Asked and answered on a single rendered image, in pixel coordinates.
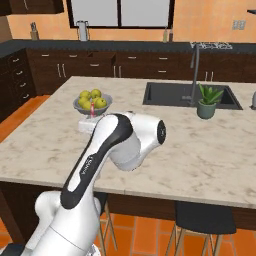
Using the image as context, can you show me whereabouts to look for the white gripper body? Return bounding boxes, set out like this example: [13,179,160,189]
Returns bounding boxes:
[77,115,102,135]

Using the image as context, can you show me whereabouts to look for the open dark wood drawer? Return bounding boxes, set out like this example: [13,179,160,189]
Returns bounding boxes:
[86,50,118,68]

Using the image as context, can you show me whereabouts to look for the dark wood drawer unit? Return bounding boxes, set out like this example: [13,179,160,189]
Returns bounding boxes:
[0,47,38,124]

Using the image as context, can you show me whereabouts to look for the grey fruit bowl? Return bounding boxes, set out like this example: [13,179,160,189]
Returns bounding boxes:
[72,93,114,117]

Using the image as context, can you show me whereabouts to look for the black seat bar stool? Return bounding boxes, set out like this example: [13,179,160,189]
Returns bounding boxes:
[165,200,238,256]
[93,192,118,256]

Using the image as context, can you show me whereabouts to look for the black sink basin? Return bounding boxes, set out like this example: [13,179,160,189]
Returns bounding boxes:
[142,81,244,111]

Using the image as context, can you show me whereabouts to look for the dark wood base cupboards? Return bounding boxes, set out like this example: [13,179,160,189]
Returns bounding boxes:
[25,47,256,97]

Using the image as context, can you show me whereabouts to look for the grey metal jug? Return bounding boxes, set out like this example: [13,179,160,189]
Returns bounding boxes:
[76,20,90,43]

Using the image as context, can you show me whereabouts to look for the dark wood kitchen island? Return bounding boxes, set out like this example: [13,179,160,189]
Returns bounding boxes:
[0,75,256,245]

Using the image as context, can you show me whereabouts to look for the wooden knife block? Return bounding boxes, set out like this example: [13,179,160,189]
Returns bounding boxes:
[29,21,39,41]

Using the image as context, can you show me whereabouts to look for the black framed window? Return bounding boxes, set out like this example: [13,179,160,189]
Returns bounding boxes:
[66,0,176,30]

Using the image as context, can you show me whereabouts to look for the grey sink tap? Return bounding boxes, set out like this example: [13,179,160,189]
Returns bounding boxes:
[181,43,202,107]

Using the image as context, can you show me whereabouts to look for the green potted plant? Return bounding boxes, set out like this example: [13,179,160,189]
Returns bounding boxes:
[196,83,225,121]

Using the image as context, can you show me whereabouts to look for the gas hob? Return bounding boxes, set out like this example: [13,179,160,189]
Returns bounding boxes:
[189,41,234,51]

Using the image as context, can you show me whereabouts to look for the grey rounded object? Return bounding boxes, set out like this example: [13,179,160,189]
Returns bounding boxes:
[249,91,256,111]

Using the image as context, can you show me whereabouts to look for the dark wood wall cupboard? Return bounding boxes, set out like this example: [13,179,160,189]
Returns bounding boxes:
[0,0,65,17]

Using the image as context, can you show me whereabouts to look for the grey wall socket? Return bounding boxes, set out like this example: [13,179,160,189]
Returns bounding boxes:
[232,19,247,31]

